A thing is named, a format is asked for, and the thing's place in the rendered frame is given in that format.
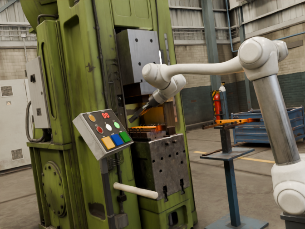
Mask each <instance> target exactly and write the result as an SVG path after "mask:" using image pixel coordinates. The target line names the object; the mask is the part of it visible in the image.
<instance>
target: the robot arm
mask: <svg viewBox="0 0 305 229"><path fill-rule="evenodd" d="M288 54H289V53H288V49H287V46H286V43H285V42H283V41H281V40H274V41H272V40H269V39H267V38H264V37H252V38H250V39H248V40H246V41H244V42H243V43H242V44H241V46H240V48H239V50H238V56H237V57H235V58H233V59H231V60H229V61H227V62H223V63H217V64H177V65H170V66H167V65H166V64H161V65H160V64H153V63H149V64H146V65H145V66H144V67H143V70H142V75H143V78H144V79H145V80H146V81H147V82H148V83H149V84H150V85H152V86H153V87H155V88H157V90H155V91H154V92H153V94H152V95H151V96H150V97H149V98H148V100H149V102H147V103H146V104H145V105H143V106H142V107H141V108H140V109H139V110H138V111H137V112H135V114H134V115H133V116H132V117H131V118H129V119H128V120H129V122H130V123H132V122H134V121H135V120H136V119H137V118H138V117H141V115H143V114H144V113H146V112H147V111H148V110H150V109H151V108H152V107H158V106H159V105H160V104H163V103H164V102H165V101H167V100H168V99H169V98H171V97H173V96H175V95H176V94H177V93H178V92H180V91H181V90H182V88H183V87H184V86H185V84H186V79H185V78H184V76H183V75H182V74H188V75H226V74H232V73H238V72H245V74H246V76H247V78H248V80H249V81H252V82H253V85H254V89H255V92H256V96H257V100H258V103H259V107H260V110H261V114H262V118H263V121H264V124H265V128H266V132H267V135H268V139H269V142H270V145H271V149H272V153H273V156H274V160H275V164H274V165H273V167H272V169H271V176H272V182H273V190H274V193H273V195H274V199H275V202H276V204H277V205H278V206H279V208H280V209H281V210H282V211H283V215H293V216H299V217H305V154H299V151H298V148H297V145H296V141H295V138H294V134H293V131H292V127H291V124H290V120H289V116H288V113H287V110H286V106H285V103H284V99H283V96H282V92H281V89H280V85H279V81H278V78H277V75H276V74H278V70H279V68H278V63H279V62H281V61H282V60H284V59H285V58H286V57H287V55H288Z"/></svg>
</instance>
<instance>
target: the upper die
mask: <svg viewBox="0 0 305 229"><path fill-rule="evenodd" d="M155 90H157V88H155V87H153V86H152V85H150V84H149V83H148V82H140V83H135V84H131V85H125V86H123V92H124V98H127V97H134V96H140V95H150V94H153V92H154V91H155Z"/></svg>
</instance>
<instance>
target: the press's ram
mask: <svg viewBox="0 0 305 229"><path fill-rule="evenodd" d="M116 40H117V47H118V55H119V62H120V70H121V76H122V83H123V86H125V85H131V84H135V83H140V82H146V80H145V79H144V78H143V75H142V70H143V67H144V66H145V65H146V64H149V63H153V64H160V65H161V59H160V52H159V45H158V38H157V32H156V31H148V30H131V29H126V30H124V31H122V32H120V33H118V34H116Z"/></svg>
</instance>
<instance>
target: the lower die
mask: <svg viewBox="0 0 305 229"><path fill-rule="evenodd" d="M143 130H144V131H143ZM140 131H141V137H142V138H151V140H153V139H158V138H161V137H163V136H164V135H166V131H158V130H156V128H143V129H140ZM140 131H139V129H137V133H136V129H133V130H132V129H130V134H131V137H133V132H134V137H137V134H138V137H139V138H140ZM155 137H156V138H155Z"/></svg>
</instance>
